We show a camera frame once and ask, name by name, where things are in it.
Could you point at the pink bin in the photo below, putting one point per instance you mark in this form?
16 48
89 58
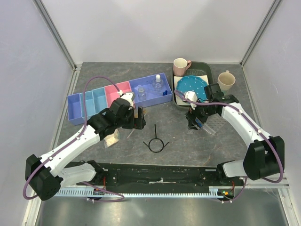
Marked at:
111 91

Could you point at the light blue bin right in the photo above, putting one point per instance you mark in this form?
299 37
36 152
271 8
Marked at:
100 100

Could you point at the cream floral mug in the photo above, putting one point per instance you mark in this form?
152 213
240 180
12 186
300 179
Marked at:
226 80

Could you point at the clear test tube rack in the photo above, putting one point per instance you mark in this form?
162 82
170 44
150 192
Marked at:
216 122

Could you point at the light blue bin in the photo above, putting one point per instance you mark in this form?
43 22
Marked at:
89 103
100 100

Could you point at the blue polka dot plate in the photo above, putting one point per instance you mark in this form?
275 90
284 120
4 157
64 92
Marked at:
192 83

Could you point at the black wire spring clamp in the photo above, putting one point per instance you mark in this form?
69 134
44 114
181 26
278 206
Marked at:
156 145

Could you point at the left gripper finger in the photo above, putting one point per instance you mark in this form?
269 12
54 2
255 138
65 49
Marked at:
140 120
134 122

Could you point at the bag of cotton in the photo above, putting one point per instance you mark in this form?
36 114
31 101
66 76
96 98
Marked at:
112 139

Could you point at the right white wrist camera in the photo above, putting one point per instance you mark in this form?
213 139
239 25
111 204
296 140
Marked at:
191 97

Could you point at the small glass beaker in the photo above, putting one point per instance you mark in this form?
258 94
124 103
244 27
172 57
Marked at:
141 93

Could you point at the dark green tray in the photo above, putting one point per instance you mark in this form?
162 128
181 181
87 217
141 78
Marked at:
200 69

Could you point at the light blue cable duct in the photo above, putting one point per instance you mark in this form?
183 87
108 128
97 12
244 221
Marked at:
85 191

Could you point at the pink mug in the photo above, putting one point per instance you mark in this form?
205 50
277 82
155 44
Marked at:
180 66

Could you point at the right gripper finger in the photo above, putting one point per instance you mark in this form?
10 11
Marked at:
195 124
190 117

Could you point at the large purple bin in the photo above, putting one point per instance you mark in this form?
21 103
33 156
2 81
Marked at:
151 99

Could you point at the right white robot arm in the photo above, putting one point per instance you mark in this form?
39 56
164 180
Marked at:
265 156

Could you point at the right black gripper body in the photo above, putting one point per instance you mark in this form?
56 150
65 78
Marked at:
202 112

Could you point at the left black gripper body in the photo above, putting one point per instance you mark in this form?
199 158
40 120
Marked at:
126 122

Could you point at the light blue bin left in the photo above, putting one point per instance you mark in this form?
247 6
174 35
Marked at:
89 103

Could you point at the blue cap test tube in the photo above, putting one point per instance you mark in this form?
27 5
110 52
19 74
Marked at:
205 127

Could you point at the glass flask white stopper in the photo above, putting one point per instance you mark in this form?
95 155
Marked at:
158 83

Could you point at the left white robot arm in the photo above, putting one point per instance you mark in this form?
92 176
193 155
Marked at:
48 173

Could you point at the small purple bin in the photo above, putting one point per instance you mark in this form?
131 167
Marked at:
74 109

